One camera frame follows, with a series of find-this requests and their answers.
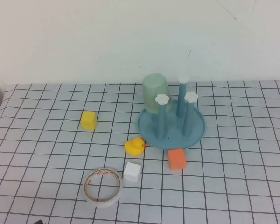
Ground light green plastic cup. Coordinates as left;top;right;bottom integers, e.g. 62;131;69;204
142;72;171;115

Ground blue cup stand white caps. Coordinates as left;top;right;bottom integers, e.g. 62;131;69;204
137;75;207;150

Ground yellow rubber duck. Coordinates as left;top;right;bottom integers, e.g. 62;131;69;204
124;137;147;156

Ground yellow foam cube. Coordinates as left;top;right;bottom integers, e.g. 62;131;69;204
81;111;98;130

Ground white foam cube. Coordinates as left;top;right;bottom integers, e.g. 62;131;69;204
123;162;141;182

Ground orange foam cube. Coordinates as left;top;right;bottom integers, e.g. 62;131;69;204
167;149;187;171

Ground white tape roll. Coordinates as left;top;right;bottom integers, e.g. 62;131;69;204
84;167;124;208

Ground grid pattern tablecloth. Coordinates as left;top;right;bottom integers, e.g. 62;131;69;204
0;80;280;224

